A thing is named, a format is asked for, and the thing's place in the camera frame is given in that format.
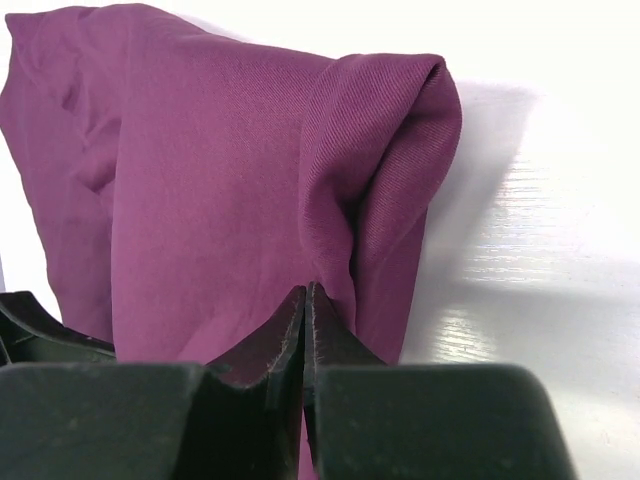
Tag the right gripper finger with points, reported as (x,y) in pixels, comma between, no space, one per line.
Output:
(366,419)

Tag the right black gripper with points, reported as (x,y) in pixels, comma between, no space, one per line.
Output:
(70,410)

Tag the purple surgical drape cloth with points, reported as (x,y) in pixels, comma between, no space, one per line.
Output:
(182,183)

